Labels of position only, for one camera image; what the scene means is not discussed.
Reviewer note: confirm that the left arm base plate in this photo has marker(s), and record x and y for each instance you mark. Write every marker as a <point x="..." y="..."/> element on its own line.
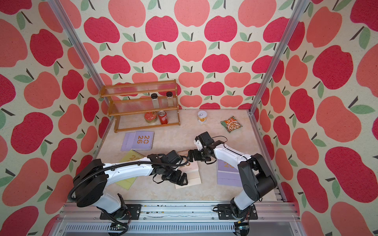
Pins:
<point x="124" y="211"/>

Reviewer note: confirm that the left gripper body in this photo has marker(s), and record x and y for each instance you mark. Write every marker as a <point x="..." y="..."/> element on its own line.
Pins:
<point x="170" y="168"/>

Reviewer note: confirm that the right aluminium corner post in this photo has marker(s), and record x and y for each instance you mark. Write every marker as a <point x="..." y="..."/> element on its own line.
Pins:
<point x="297" y="13"/>

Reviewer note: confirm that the left aluminium corner post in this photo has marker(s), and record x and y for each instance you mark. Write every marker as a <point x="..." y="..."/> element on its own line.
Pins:
<point x="70" y="31"/>

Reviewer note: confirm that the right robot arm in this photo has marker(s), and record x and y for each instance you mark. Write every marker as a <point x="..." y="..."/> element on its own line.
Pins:
<point x="256" y="176"/>

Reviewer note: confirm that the wooden tiered shelf rack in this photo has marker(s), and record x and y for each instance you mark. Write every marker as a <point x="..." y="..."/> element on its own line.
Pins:
<point x="128" y="104"/>

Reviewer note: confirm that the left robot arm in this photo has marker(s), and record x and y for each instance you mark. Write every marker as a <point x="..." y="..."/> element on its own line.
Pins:
<point x="89" y="186"/>

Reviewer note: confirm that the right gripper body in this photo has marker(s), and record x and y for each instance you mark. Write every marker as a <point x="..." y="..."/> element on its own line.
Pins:
<point x="204" y="157"/>

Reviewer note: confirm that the green orange snack packet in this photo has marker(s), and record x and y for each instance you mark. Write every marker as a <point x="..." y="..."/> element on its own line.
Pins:
<point x="231" y="124"/>

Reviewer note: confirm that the aluminium corner post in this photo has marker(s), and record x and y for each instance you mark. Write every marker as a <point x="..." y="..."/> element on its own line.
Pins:
<point x="70" y="31"/>
<point x="297" y="13"/>

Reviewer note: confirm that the flat red tin can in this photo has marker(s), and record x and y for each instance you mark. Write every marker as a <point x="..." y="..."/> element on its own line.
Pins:
<point x="150" y="117"/>

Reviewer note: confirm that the green calendar left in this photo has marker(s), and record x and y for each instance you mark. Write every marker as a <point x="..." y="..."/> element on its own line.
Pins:
<point x="130" y="156"/>

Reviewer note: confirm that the glass spice jar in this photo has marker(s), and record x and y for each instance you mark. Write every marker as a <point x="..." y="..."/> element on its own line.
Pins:
<point x="169" y="97"/>
<point x="155" y="101"/>

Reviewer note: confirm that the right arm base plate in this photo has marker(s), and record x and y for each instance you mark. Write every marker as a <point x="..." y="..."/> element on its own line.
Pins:
<point x="232" y="212"/>

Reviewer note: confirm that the white yellow food can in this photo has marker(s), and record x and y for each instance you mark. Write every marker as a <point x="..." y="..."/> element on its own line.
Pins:
<point x="202" y="116"/>

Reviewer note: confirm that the purple calendar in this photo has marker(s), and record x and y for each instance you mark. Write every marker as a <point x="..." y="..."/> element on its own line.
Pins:
<point x="139" y="140"/>
<point x="227" y="175"/>

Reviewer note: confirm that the red soda can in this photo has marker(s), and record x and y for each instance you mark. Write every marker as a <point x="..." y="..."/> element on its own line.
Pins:
<point x="162" y="115"/>

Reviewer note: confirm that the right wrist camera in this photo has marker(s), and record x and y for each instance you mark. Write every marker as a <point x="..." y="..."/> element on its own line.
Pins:
<point x="198" y="144"/>

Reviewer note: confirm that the right glass spice jar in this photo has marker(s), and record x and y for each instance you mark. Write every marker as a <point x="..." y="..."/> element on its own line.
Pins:
<point x="169" y="97"/>

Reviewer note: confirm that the left glass spice jar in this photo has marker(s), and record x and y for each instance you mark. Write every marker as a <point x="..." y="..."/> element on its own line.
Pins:
<point x="155" y="101"/>

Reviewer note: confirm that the pink calendar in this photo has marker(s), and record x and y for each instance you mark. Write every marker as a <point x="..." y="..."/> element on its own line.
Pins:
<point x="193" y="175"/>

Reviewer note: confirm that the aluminium frame rail front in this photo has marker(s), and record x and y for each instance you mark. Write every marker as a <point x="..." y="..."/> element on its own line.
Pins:
<point x="179" y="218"/>

